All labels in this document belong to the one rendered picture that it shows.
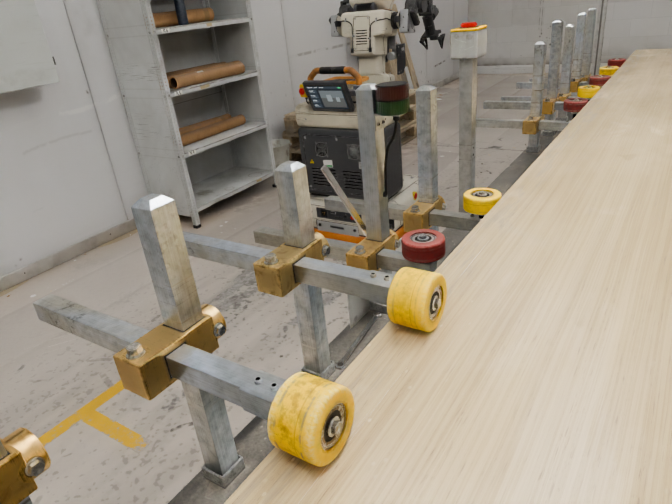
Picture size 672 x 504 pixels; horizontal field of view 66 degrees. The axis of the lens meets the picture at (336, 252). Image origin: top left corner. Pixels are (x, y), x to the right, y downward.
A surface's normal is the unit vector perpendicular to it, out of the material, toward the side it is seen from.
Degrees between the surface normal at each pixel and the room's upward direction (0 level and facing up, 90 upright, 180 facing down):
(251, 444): 0
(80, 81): 90
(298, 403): 26
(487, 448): 0
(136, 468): 0
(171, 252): 90
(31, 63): 90
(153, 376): 90
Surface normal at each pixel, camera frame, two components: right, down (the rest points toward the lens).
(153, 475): -0.10, -0.90
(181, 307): 0.84, 0.16
